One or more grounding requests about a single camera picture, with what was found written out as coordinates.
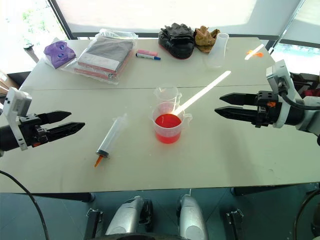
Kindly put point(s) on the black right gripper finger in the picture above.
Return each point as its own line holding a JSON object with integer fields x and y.
{"x": 237, "y": 113}
{"x": 242, "y": 99}

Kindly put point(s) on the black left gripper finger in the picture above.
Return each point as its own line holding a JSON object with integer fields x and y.
{"x": 66, "y": 128}
{"x": 56, "y": 116}

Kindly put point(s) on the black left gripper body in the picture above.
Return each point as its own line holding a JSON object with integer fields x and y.
{"x": 31, "y": 132}

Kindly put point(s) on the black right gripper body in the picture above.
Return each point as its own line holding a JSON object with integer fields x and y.
{"x": 266, "y": 110}

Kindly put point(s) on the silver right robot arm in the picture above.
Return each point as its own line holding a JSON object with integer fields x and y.
{"x": 307, "y": 117}

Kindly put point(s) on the clear syringe with orange tip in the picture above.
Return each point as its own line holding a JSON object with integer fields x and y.
{"x": 111, "y": 136}

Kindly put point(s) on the clear plastic measuring cylinder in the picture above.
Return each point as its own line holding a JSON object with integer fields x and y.
{"x": 217, "y": 52}

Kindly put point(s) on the beaker with red liquid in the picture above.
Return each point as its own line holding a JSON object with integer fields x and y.
{"x": 167, "y": 127}

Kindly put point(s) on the clear plastic beaker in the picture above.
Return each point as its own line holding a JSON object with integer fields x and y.
{"x": 167, "y": 93}

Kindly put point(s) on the small orange plastic piece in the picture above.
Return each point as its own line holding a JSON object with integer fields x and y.
{"x": 250, "y": 52}

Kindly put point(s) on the dark clutter beside table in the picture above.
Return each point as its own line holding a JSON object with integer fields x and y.
{"x": 306, "y": 82}

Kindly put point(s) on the brown cardboard box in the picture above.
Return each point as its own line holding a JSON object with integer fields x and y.
{"x": 6, "y": 83}

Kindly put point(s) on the purple item in clear bag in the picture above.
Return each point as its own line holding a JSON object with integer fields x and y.
{"x": 58, "y": 52}

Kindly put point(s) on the brown crumpled cloth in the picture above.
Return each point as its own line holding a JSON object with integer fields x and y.
{"x": 206, "y": 38}

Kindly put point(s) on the plastic bag with grey cloth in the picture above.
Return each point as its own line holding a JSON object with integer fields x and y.
{"x": 105, "y": 56}

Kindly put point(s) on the black gloves pile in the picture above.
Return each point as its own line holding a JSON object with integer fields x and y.
{"x": 177, "y": 41}

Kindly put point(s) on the blue whiteboard marker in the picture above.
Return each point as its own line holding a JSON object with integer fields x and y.
{"x": 148, "y": 56}

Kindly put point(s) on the pink eraser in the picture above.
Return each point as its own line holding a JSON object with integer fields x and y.
{"x": 147, "y": 52}

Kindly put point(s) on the silver left robot leg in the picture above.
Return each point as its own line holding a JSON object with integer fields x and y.
{"x": 127, "y": 217}

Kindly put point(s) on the silver robot leg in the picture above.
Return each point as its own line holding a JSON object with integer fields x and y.
{"x": 191, "y": 217}
{"x": 127, "y": 217}

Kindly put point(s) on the silver right robot leg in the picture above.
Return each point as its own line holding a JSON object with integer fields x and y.
{"x": 191, "y": 217}

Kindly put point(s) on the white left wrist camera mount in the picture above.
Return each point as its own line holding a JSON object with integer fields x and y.
{"x": 16, "y": 102}

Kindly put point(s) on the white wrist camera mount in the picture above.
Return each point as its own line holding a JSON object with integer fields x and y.
{"x": 16, "y": 102}
{"x": 276, "y": 72}

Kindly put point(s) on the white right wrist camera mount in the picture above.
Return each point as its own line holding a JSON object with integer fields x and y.
{"x": 276, "y": 72}

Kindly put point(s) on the black table leg bracket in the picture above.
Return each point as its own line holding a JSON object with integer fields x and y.
{"x": 94, "y": 222}
{"x": 235, "y": 222}

